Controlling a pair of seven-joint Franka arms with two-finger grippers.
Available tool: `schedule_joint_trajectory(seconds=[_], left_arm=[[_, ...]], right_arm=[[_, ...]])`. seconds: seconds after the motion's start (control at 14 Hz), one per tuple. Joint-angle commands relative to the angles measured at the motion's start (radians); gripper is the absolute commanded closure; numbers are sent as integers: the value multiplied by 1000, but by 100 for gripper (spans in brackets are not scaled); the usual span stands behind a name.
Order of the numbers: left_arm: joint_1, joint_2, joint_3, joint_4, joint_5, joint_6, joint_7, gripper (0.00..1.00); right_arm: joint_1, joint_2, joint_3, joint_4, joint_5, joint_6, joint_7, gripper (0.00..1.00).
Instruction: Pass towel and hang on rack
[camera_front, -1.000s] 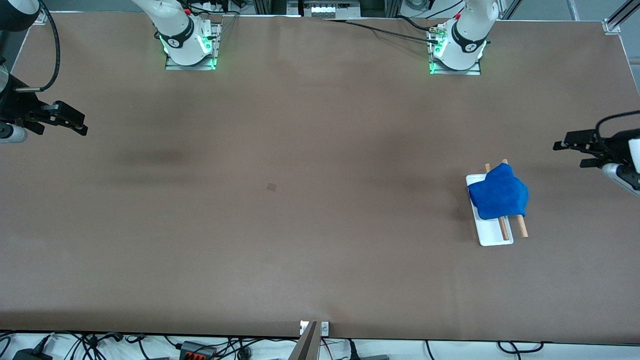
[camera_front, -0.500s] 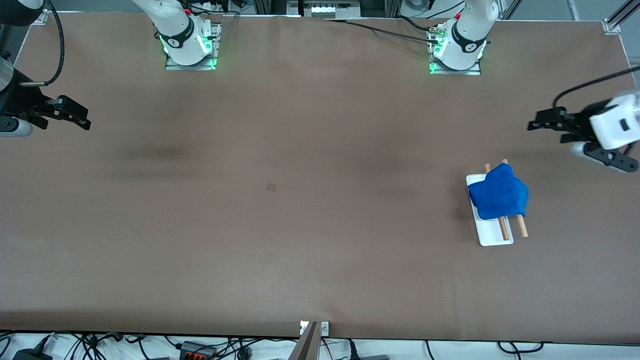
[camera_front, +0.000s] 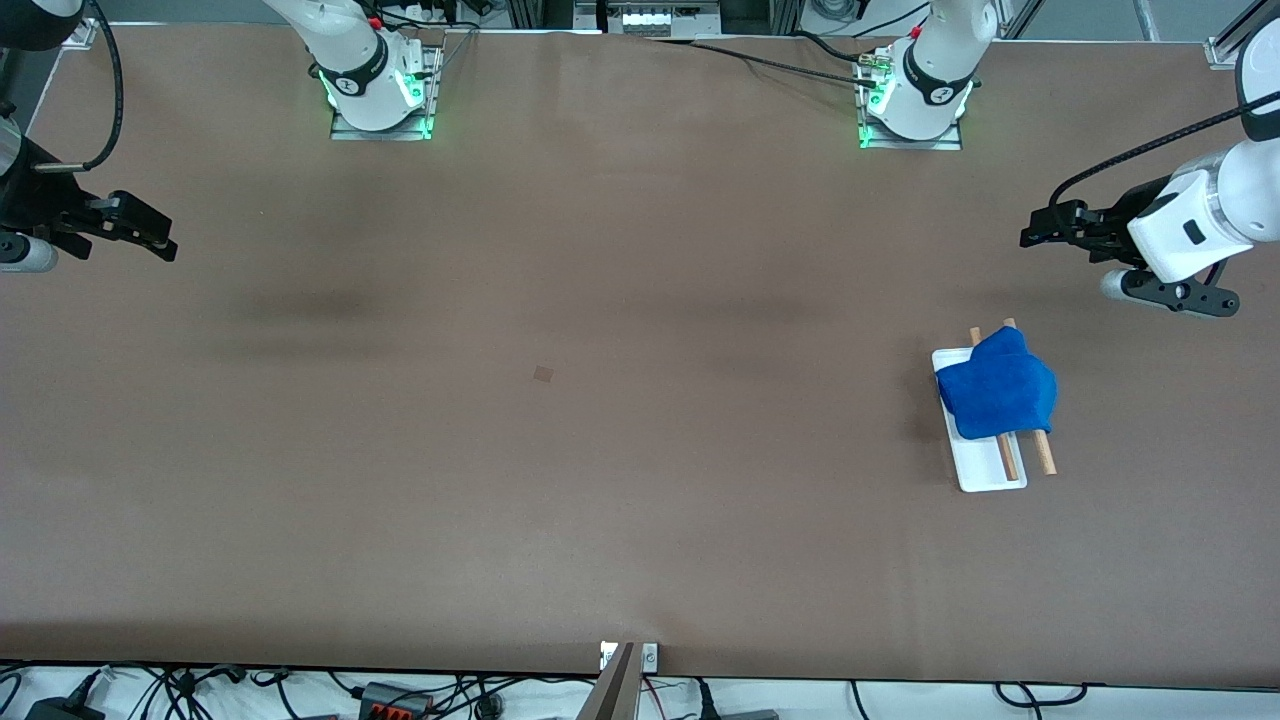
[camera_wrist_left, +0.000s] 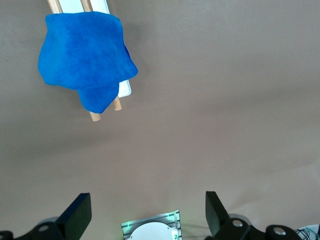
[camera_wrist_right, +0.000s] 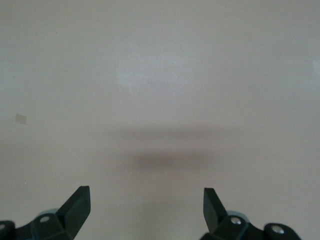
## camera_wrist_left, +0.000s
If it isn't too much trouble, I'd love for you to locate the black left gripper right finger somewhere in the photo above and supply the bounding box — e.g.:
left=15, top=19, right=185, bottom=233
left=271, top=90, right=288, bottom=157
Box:
left=205, top=191, right=303, bottom=240

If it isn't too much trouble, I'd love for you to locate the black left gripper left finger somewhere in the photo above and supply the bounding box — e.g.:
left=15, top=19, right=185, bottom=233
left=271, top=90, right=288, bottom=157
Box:
left=0, top=192, right=92, bottom=240

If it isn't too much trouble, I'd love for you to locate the blue towel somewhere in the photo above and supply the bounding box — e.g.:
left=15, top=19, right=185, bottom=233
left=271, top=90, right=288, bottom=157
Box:
left=37, top=11, right=139, bottom=115

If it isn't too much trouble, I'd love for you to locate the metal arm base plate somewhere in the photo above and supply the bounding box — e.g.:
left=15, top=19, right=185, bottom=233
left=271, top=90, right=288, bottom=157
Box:
left=120, top=209, right=181, bottom=240

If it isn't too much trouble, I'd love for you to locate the black table cable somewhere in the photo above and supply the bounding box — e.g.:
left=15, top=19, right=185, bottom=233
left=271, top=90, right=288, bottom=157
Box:
left=297, top=223, right=320, bottom=240

